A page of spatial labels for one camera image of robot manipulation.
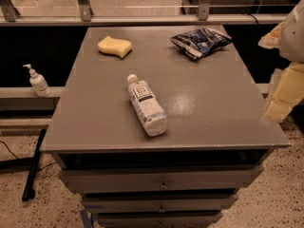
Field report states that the blue label plastic bottle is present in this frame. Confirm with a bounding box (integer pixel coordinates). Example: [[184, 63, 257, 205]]
[[127, 74, 168, 137]]

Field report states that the white pump dispenser bottle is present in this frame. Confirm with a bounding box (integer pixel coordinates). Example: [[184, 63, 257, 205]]
[[24, 64, 50, 97]]

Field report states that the grey drawer cabinet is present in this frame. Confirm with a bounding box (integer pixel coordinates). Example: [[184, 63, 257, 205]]
[[42, 27, 288, 228]]

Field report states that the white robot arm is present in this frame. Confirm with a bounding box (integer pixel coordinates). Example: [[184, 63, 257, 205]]
[[258, 0, 304, 124]]

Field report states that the black rod on floor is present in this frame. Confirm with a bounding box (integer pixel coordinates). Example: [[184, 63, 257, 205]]
[[22, 129, 47, 202]]

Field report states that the metal railing frame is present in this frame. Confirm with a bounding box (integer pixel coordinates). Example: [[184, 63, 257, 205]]
[[0, 0, 300, 26]]

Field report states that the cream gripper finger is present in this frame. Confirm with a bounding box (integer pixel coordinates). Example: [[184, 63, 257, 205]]
[[261, 62, 304, 124], [258, 23, 283, 49]]

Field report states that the black floor cable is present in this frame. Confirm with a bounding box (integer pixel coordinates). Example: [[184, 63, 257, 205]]
[[0, 140, 58, 173]]

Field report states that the blue chip bag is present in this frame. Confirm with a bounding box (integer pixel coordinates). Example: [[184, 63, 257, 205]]
[[170, 28, 232, 60]]

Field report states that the yellow sponge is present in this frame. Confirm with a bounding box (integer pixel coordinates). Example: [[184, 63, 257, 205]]
[[97, 36, 132, 58]]

